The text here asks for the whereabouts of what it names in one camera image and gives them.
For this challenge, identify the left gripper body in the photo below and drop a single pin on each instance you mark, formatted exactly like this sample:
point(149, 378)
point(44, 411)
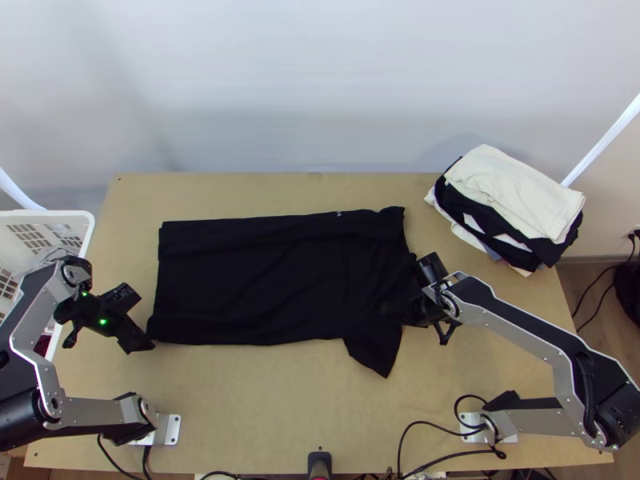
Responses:
point(131, 334)

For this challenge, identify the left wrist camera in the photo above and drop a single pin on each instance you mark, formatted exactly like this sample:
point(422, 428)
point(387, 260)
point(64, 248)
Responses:
point(121, 298)

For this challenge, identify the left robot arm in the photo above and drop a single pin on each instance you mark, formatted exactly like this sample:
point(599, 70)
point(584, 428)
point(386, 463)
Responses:
point(35, 310)

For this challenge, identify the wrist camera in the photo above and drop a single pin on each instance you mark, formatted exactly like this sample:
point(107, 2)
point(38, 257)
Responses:
point(432, 267)
point(121, 298)

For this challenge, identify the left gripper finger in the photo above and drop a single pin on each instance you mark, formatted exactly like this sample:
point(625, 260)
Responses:
point(147, 345)

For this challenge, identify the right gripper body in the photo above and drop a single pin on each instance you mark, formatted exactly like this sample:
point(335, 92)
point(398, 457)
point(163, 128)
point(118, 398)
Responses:
point(426, 307)

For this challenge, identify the pile of folded clothes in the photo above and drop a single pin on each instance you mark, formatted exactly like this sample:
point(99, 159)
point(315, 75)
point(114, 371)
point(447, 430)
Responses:
point(510, 190)

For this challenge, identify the white plastic pipe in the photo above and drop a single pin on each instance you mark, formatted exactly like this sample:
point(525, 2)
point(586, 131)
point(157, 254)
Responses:
point(15, 185)
point(600, 142)

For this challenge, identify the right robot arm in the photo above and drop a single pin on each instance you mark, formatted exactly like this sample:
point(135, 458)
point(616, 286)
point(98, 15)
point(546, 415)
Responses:
point(525, 325)

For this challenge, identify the black t-shirt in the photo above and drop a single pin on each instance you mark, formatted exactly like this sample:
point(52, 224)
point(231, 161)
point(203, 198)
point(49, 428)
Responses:
point(275, 280)

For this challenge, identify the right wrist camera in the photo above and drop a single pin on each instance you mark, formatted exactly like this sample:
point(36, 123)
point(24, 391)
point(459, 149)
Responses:
point(432, 267)

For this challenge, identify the white laundry basket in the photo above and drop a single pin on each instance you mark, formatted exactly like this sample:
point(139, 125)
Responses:
point(75, 218)

